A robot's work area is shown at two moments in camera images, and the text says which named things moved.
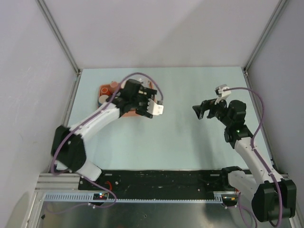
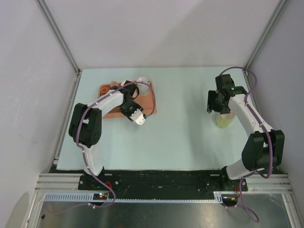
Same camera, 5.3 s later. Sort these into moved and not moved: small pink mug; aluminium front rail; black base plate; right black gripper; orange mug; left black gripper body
Moved: left black gripper body; right black gripper
Not moved: black base plate; orange mug; aluminium front rail; small pink mug
